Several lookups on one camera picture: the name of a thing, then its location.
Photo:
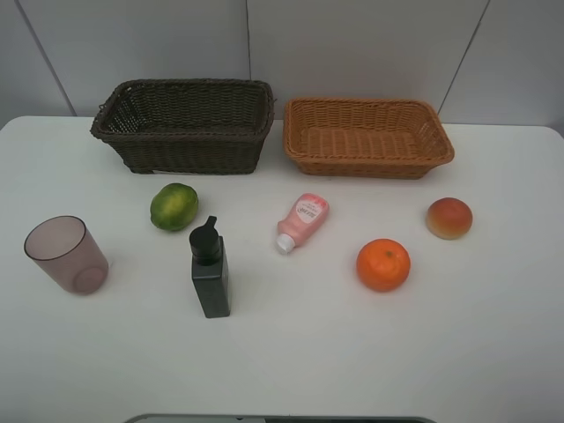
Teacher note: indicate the pink squeeze bottle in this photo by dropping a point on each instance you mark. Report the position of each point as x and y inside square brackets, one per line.
[304, 218]

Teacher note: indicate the red yellow peach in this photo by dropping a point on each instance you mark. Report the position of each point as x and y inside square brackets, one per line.
[449, 218]

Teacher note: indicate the dark brown wicker basket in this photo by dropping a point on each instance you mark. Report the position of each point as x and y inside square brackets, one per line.
[187, 126]

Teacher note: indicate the light orange wicker basket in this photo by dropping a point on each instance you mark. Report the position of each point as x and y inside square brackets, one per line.
[396, 139]

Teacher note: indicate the green lime fruit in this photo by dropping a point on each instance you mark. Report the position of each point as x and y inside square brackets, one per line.
[174, 207]

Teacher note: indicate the dark green pump bottle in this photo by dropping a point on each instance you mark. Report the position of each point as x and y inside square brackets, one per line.
[209, 270]

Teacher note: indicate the translucent purple plastic cup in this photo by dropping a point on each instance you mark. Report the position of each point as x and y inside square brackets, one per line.
[64, 248]

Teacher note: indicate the orange tangerine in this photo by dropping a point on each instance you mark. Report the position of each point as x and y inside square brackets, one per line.
[383, 265]

